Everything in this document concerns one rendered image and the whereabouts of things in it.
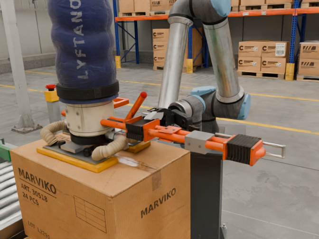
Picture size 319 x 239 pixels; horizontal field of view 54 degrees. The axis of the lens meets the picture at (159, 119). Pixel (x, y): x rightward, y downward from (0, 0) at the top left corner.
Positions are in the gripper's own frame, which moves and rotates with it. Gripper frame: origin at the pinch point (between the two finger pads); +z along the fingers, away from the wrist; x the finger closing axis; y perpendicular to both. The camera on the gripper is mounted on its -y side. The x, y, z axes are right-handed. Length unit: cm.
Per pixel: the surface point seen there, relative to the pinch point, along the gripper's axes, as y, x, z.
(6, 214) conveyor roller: 81, -55, 13
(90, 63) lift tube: 19.3, 21.3, 5.3
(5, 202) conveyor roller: 91, -54, 8
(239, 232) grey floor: 4, -108, -103
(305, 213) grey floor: -29, -107, -152
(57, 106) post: 116, -19, -49
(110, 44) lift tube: 17.0, 27.0, -2.5
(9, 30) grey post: 343, 30, -156
